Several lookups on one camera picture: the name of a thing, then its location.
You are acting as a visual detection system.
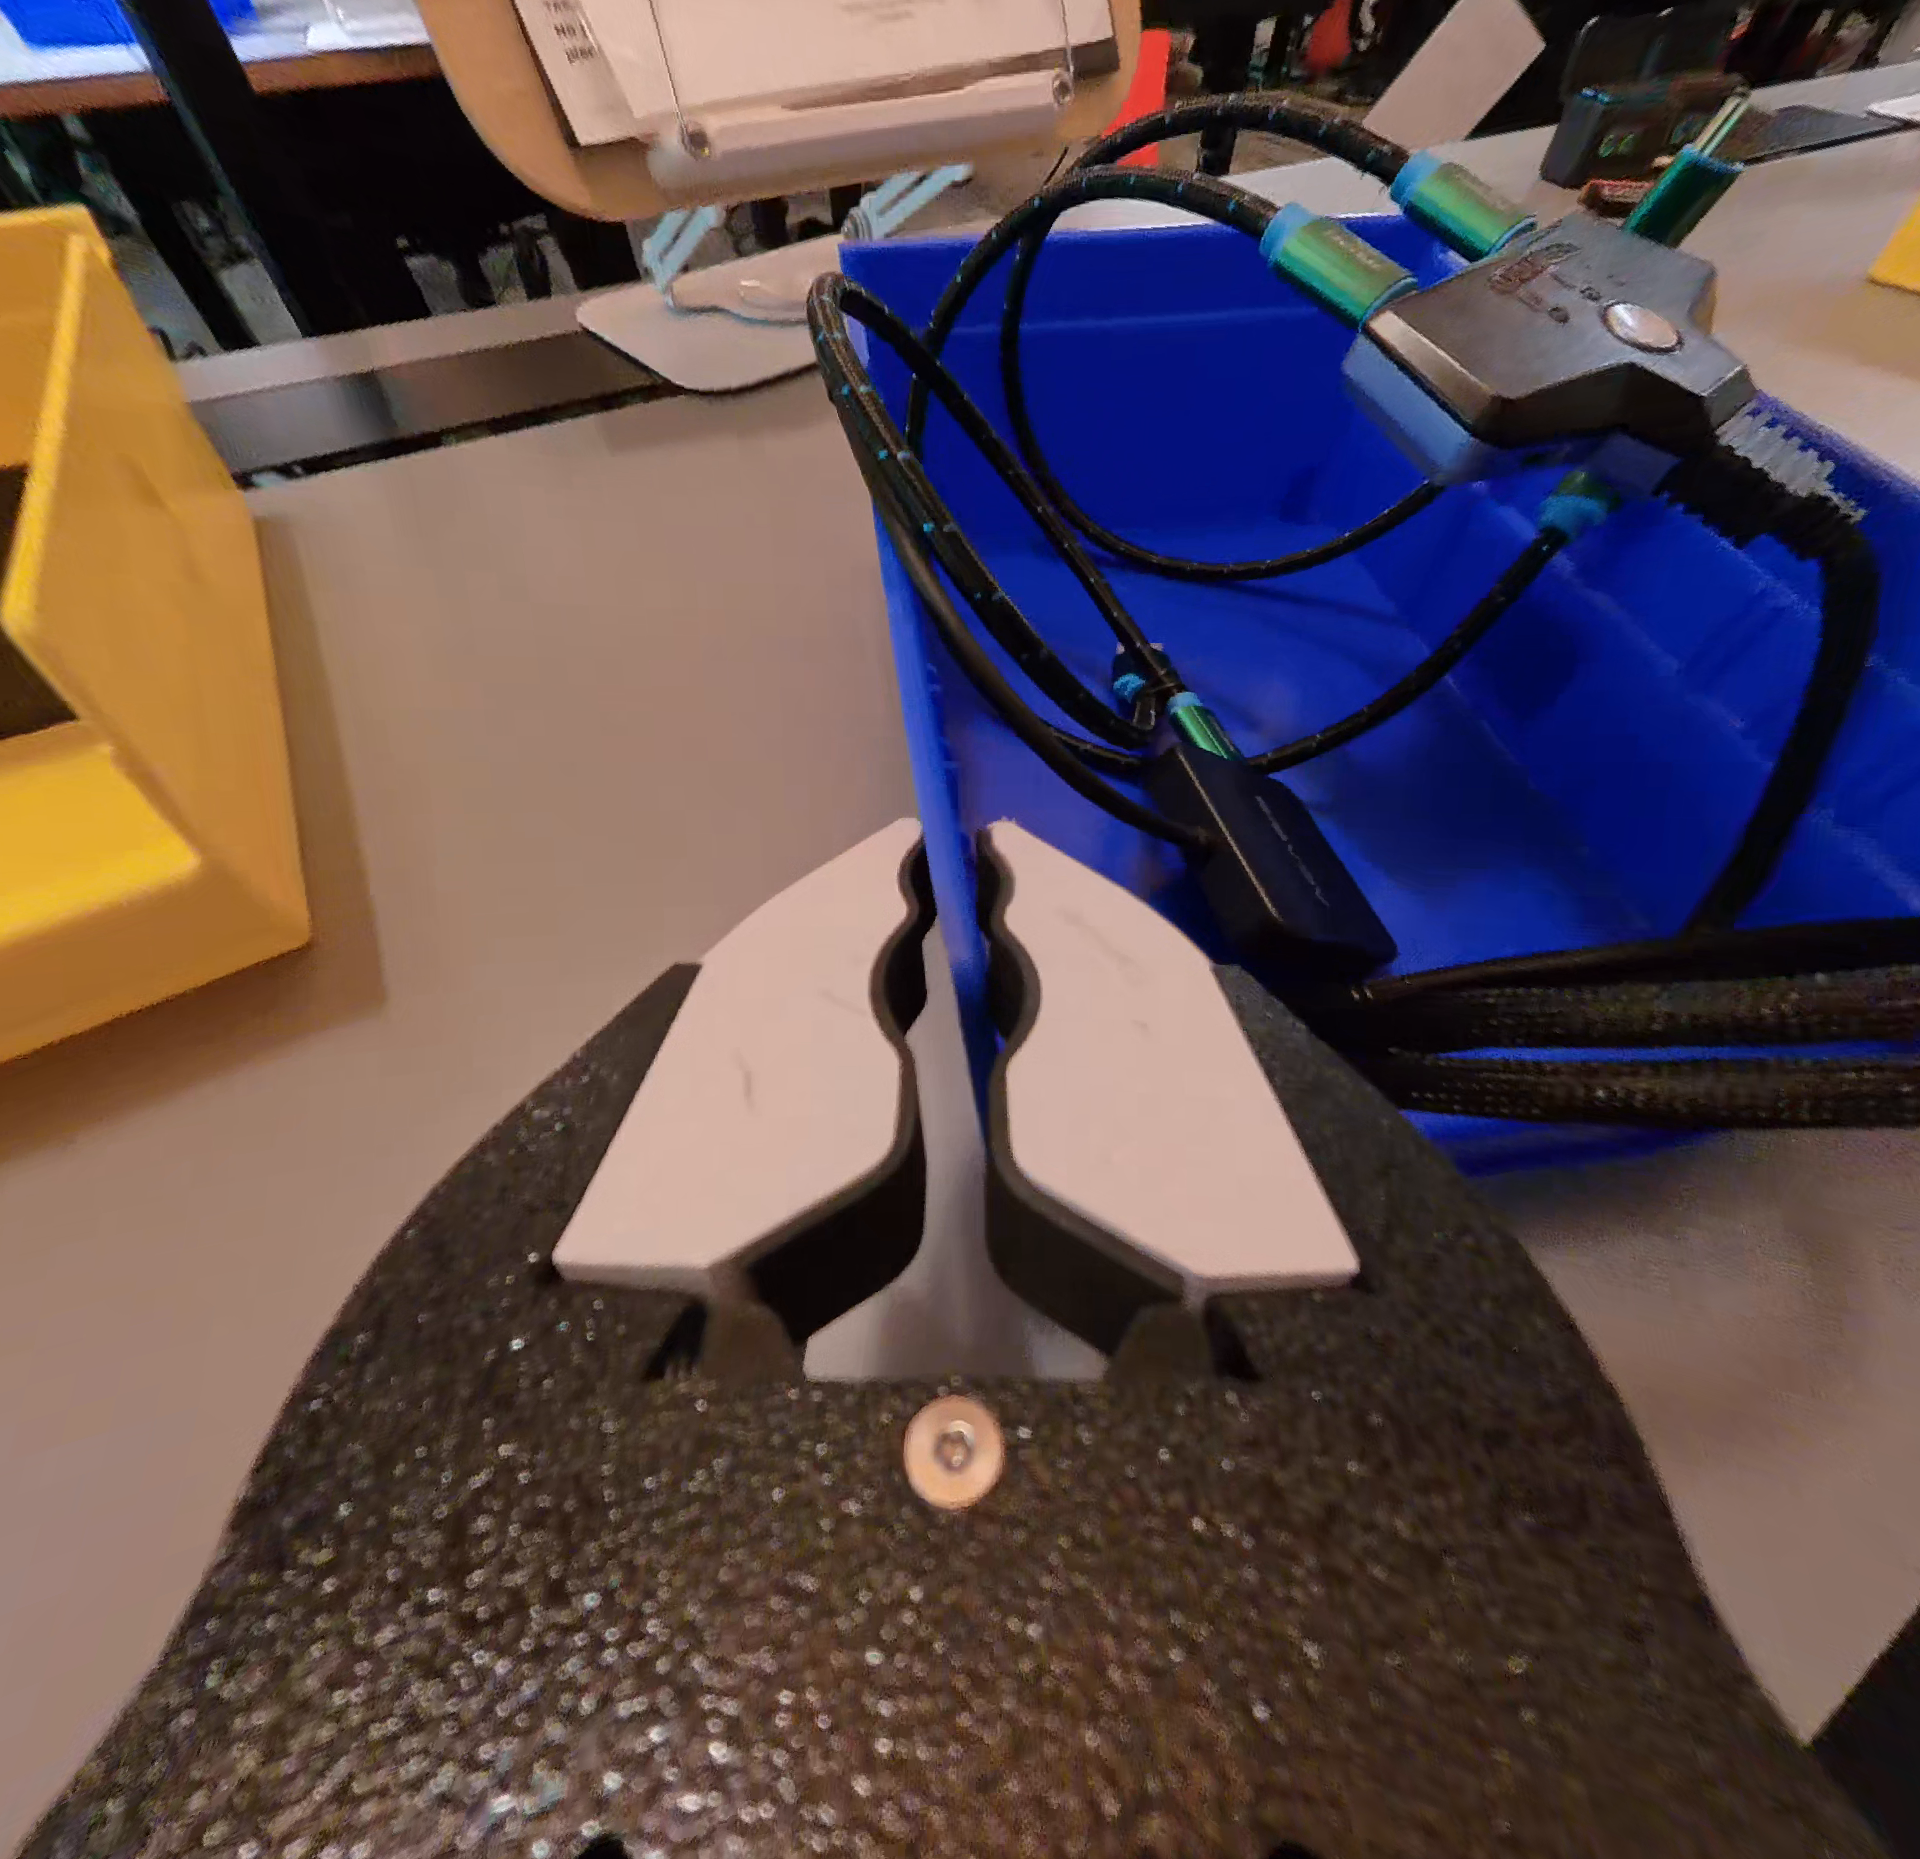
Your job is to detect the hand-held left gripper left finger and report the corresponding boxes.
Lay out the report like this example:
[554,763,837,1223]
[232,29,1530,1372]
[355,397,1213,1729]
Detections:
[553,820,931,1337]

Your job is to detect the black metal switch box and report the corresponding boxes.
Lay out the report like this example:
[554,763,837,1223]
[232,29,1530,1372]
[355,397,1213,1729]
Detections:
[1338,208,1755,491]

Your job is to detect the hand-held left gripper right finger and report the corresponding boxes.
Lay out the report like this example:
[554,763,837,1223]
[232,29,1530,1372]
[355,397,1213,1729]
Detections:
[970,820,1364,1355]

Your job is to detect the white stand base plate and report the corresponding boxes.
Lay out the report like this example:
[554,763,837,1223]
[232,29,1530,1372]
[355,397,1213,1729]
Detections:
[576,164,977,395]

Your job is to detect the dark electronic device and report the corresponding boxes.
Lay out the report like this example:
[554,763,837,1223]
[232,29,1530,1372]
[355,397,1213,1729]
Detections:
[1541,72,1750,227]

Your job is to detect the black flat object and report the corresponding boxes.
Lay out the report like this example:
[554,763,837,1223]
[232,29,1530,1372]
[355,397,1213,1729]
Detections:
[1746,103,1884,167]

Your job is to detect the wooden office table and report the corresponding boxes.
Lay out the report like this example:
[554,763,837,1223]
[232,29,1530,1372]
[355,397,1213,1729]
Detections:
[0,43,444,117]

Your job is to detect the printed instruction sheets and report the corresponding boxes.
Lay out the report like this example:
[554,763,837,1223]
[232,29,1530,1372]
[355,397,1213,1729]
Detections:
[486,0,1119,150]

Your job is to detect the wooden document stand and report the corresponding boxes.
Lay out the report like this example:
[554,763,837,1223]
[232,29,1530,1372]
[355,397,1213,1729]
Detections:
[389,0,1146,227]

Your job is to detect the smooth black hub cable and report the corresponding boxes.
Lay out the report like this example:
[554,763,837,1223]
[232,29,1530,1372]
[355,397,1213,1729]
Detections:
[806,272,1213,852]

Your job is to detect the thick black braided cable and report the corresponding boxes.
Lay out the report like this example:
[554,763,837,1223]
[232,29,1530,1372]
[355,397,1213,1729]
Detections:
[1321,417,1920,1134]

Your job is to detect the black usb hub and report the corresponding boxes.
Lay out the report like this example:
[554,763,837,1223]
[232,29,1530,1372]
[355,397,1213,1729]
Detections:
[1153,747,1399,978]

